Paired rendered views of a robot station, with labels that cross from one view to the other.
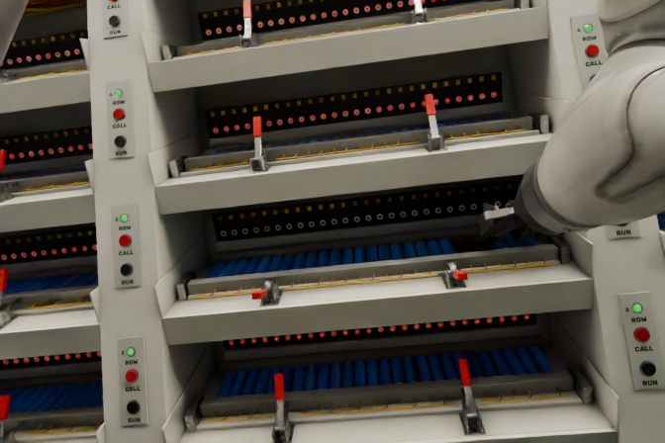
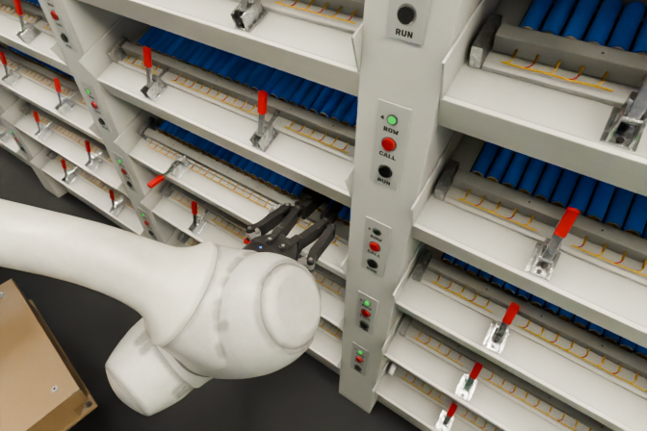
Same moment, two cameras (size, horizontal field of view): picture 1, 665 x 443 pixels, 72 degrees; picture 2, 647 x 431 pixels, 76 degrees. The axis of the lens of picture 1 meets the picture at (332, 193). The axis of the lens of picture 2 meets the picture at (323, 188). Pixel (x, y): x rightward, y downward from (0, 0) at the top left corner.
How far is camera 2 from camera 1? 0.78 m
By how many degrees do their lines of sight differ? 57
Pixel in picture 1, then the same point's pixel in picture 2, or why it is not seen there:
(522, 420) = not seen: hidden behind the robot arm
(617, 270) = (362, 281)
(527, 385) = (324, 275)
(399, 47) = (226, 44)
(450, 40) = (269, 59)
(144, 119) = (71, 26)
